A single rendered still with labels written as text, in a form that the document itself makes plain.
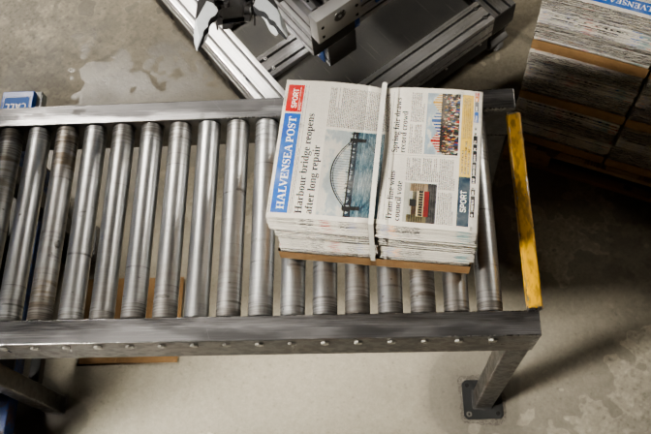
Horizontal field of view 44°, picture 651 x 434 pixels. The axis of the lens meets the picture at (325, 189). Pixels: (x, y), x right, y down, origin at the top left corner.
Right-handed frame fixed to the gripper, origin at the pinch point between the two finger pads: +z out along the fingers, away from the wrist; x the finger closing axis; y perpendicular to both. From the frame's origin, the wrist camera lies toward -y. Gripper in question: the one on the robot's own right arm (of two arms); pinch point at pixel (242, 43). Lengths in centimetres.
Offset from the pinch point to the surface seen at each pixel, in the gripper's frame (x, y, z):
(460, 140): -36.5, 15.4, 16.2
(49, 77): 58, 133, -94
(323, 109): -13.9, 18.5, 3.8
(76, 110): 36, 49, -24
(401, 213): -23.0, 17.6, 27.4
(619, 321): -101, 111, 32
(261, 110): -4.7, 43.4, -13.3
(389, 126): -25.1, 17.5, 9.9
